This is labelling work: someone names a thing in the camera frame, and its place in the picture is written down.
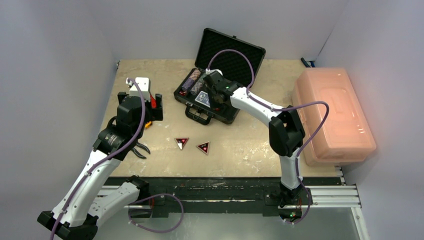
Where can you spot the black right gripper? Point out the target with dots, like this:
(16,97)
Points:
(214,99)

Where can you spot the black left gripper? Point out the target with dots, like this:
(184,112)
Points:
(154,114)

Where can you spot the black poker set case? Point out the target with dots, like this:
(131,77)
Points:
(237,59)

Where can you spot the triangular dealer button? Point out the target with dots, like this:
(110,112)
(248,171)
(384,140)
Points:
(204,147)
(181,142)

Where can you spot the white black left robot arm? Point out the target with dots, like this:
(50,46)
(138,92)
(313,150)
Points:
(79,214)

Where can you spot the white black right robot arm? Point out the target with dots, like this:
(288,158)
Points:
(285,130)

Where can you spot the red black utility knife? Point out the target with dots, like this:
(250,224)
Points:
(153,102)

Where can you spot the blue backed playing card deck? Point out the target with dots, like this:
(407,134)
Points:
(203,98)

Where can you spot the yellow tape measure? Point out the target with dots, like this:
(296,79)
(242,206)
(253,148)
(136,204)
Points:
(148,124)

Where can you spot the blue orange poker chip stack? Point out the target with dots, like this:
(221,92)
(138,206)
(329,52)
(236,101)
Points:
(197,87)

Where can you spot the orange purple poker chip stack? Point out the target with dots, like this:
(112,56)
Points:
(195,74)

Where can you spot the translucent pink storage bin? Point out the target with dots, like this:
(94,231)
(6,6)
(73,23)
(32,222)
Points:
(345,137)

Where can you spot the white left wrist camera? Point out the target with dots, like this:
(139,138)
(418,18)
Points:
(139,84)

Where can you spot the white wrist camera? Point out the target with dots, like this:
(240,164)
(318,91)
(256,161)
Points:
(214,72)
(139,84)

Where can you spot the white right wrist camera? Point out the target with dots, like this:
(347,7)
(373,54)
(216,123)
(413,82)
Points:
(214,72)

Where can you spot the black aluminium mounting rail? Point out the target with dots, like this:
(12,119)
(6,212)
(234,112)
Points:
(242,195)

